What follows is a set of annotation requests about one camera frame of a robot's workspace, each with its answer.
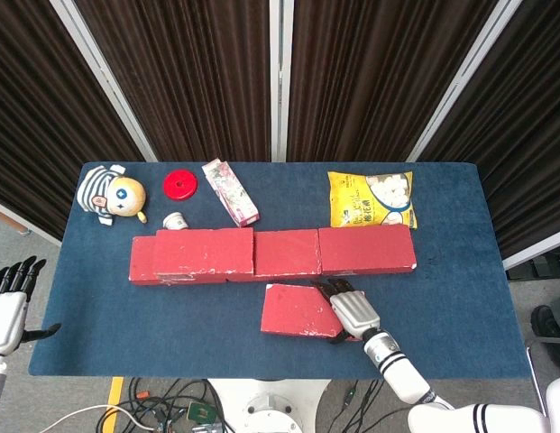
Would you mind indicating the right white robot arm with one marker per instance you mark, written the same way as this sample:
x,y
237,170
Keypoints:
x,y
401,365

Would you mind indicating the striped yellow plush toy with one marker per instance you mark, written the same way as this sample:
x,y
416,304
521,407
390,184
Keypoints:
x,y
126,196

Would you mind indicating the floral tissue pack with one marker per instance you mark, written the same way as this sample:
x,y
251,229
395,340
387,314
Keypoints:
x,y
230,194

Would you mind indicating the red foam brick grey patch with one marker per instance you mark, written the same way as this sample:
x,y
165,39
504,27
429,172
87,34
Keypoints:
x,y
203,250

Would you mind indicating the white divider frame post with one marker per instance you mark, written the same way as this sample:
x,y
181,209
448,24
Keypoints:
x,y
463,81
106,85
279,81

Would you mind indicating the brown fabric divider panel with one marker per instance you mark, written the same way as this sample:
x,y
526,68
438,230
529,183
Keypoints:
x,y
374,81
194,81
36,113
523,135

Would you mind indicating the black rounded floor object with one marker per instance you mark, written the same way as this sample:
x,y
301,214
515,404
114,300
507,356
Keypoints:
x,y
550,325

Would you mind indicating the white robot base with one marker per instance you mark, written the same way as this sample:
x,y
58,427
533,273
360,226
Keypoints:
x,y
266,406

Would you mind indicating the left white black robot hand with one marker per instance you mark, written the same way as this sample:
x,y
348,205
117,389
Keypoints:
x,y
9,315

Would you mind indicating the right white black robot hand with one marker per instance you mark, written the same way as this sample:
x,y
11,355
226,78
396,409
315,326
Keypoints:
x,y
354,311

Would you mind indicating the red round plastic disc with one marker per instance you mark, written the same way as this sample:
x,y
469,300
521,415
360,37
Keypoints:
x,y
173,191

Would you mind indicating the dark equipment with green light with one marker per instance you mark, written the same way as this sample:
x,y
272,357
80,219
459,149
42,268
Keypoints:
x,y
545,266

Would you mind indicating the yellow marshmallow bag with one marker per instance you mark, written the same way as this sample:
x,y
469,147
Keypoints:
x,y
351,198

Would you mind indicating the blue table cloth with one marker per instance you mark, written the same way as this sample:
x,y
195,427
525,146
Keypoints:
x,y
194,334

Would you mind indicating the yellow floor tape strip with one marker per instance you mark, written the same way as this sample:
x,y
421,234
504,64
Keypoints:
x,y
112,401

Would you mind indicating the small white jar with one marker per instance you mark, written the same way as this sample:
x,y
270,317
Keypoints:
x,y
175,221

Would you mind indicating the green circuit board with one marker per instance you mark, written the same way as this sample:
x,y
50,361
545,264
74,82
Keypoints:
x,y
200,411

